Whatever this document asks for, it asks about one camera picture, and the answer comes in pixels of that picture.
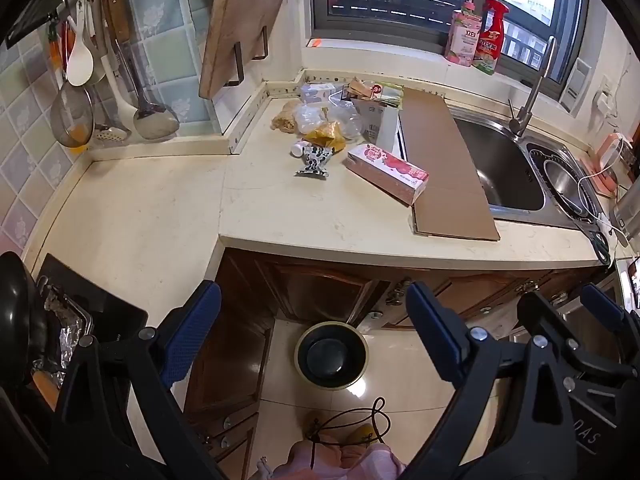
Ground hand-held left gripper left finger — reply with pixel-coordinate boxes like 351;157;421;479
50;280;223;480

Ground silver countertop appliance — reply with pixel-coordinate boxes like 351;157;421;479
612;180;640;246

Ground red label snack packet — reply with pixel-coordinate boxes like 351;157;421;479
347;77;383;101

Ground white wall panel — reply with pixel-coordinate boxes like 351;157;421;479
560;57;593;113

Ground red spray bottle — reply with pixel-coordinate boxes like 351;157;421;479
472;0;510;76

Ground steel bowl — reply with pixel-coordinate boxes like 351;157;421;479
542;157;603;218

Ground black and white wrapper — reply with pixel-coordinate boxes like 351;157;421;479
294;145;335;179

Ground round cream trash bin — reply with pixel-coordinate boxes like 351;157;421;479
294;321;370;390

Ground brown cardboard sheet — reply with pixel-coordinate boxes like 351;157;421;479
400;86;501;242

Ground long pink box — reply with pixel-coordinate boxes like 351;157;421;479
341;142;430;206

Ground pink pants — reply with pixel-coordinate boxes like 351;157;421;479
287;437;406;480

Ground black wok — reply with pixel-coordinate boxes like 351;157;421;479
0;251;48;386

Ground hanging kitchen utensils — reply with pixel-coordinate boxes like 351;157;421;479
105;0;181;141

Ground steel slotted spatula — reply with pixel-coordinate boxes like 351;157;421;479
85;0;133;143

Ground orange kitchen tool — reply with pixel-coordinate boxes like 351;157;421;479
47;19;76;78

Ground steel mesh strainer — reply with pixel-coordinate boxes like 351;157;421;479
49;20;96;150

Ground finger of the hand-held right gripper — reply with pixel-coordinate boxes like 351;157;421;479
516;291;588;376
580;282;640;386

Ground white cardboard box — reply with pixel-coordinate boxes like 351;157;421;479
350;97;401;148

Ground steel faucet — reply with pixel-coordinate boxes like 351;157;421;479
508;35;557;138

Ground white cable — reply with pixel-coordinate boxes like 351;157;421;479
577;140;631;248

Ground black scissors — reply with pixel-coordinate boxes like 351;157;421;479
582;220;612;265

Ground yellow snack bag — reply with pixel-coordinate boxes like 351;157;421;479
302;122;348;153

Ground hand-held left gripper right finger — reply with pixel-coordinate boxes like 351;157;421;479
405;281;576;480

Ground pink appliance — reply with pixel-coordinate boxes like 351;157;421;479
582;132;633;196

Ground pale green packet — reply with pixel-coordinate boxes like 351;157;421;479
377;82;405;108

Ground thin black cable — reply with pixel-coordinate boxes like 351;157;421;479
306;396;390;471

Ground pink dish soap bottle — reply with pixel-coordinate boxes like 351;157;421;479
444;0;485;67

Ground wooden cutting board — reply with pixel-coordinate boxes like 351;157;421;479
198;0;294;100

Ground blue and white pack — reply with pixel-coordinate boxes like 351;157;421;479
299;82;337;106

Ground white wall socket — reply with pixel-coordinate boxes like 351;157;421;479
595;75;618;111

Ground stainless steel built-in appliance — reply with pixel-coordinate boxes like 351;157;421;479
555;270;631;361

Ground white rice paddle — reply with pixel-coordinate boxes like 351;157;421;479
66;0;96;87

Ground stainless steel sink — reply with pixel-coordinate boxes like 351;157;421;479
447;105;608;233

